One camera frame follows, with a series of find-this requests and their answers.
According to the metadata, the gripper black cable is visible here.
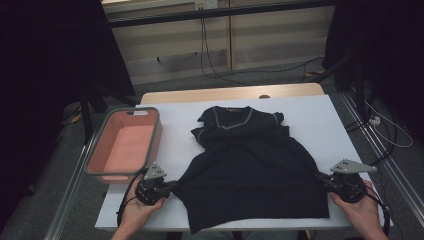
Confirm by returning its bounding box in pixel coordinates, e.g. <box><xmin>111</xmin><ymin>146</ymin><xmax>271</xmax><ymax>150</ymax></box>
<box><xmin>363</xmin><ymin>186</ymin><xmax>391</xmax><ymax>236</ymax></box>
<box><xmin>115</xmin><ymin>169</ymin><xmax>148</xmax><ymax>228</ymax></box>

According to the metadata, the black floor cable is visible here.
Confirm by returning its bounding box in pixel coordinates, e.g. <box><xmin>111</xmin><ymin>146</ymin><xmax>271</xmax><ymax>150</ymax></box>
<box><xmin>344</xmin><ymin>109</ymin><xmax>400</xmax><ymax>168</ymax></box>

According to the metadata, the white table mat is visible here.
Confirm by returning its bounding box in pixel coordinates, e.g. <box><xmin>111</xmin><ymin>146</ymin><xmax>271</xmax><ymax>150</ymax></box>
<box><xmin>94</xmin><ymin>94</ymin><xmax>394</xmax><ymax>232</ymax></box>

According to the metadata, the black stand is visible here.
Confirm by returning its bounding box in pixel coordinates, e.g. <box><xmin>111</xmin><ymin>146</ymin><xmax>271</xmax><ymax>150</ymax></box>
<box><xmin>313</xmin><ymin>53</ymin><xmax>368</xmax><ymax>123</ymax></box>
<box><xmin>79</xmin><ymin>87</ymin><xmax>111</xmax><ymax>145</ymax></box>

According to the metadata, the black curtain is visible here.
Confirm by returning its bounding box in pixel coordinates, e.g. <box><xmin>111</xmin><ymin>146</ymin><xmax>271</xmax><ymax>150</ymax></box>
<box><xmin>321</xmin><ymin>0</ymin><xmax>424</xmax><ymax>141</ymax></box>
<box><xmin>0</xmin><ymin>0</ymin><xmax>136</xmax><ymax>231</ymax></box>

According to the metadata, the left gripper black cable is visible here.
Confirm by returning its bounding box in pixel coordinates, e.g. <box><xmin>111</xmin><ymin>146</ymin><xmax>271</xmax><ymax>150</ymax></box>
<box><xmin>115</xmin><ymin>169</ymin><xmax>148</xmax><ymax>228</ymax></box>

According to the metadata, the black knit vest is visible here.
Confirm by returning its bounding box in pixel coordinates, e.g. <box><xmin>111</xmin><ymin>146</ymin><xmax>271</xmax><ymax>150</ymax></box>
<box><xmin>171</xmin><ymin>105</ymin><xmax>331</xmax><ymax>235</ymax></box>

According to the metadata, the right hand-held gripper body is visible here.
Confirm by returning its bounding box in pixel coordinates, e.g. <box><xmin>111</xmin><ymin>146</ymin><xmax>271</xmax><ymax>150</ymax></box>
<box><xmin>327</xmin><ymin>158</ymin><xmax>378</xmax><ymax>204</ymax></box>

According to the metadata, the person's left hand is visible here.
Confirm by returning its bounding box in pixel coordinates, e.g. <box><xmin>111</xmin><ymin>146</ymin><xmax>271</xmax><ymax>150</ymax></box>
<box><xmin>117</xmin><ymin>184</ymin><xmax>168</xmax><ymax>232</ymax></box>

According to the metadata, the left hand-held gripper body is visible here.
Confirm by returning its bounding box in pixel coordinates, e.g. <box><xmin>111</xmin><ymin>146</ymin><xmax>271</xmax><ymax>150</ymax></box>
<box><xmin>134</xmin><ymin>161</ymin><xmax>172</xmax><ymax>206</ymax></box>

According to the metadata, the white floor cable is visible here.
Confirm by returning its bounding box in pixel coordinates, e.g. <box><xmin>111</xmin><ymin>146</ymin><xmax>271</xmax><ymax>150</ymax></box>
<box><xmin>364</xmin><ymin>99</ymin><xmax>414</xmax><ymax>149</ymax></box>

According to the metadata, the black wall cable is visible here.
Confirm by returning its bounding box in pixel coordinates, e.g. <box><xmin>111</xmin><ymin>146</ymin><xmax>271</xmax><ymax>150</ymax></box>
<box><xmin>199</xmin><ymin>17</ymin><xmax>250</xmax><ymax>87</ymax></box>
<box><xmin>202</xmin><ymin>17</ymin><xmax>326</xmax><ymax>83</ymax></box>

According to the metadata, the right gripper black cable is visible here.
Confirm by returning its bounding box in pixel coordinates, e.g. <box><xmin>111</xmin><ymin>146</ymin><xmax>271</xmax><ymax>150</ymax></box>
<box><xmin>363</xmin><ymin>186</ymin><xmax>391</xmax><ymax>236</ymax></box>

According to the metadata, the person's right hand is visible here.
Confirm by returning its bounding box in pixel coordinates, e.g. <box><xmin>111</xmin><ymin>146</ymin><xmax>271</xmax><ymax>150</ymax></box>
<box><xmin>329</xmin><ymin>180</ymin><xmax>383</xmax><ymax>232</ymax></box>

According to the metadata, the black metal beam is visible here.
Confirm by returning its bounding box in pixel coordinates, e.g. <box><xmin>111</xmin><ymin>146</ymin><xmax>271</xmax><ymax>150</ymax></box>
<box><xmin>106</xmin><ymin>0</ymin><xmax>336</xmax><ymax>29</ymax></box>

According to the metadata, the white wall socket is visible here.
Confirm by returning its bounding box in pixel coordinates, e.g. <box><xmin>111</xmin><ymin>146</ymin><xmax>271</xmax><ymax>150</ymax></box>
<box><xmin>194</xmin><ymin>0</ymin><xmax>219</xmax><ymax>10</ymax></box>

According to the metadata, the pink basket with grey rim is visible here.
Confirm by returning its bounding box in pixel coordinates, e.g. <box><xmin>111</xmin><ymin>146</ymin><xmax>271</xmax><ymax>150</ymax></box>
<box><xmin>83</xmin><ymin>106</ymin><xmax>164</xmax><ymax>185</ymax></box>

